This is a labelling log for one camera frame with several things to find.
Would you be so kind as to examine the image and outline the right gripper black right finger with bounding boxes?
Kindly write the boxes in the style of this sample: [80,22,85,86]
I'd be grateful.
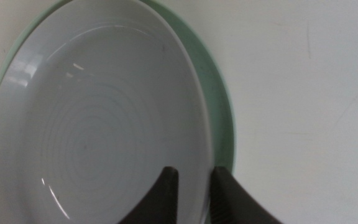
[209,166,284,224]

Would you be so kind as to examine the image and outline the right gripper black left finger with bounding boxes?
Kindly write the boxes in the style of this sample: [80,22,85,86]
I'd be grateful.
[116,166,180,224]

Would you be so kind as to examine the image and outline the grey shallow bowl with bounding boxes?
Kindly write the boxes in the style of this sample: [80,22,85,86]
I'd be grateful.
[0,0,214,224]

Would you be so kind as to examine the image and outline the pale green shallow bowl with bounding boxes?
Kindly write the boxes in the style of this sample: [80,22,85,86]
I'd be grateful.
[0,0,237,187]

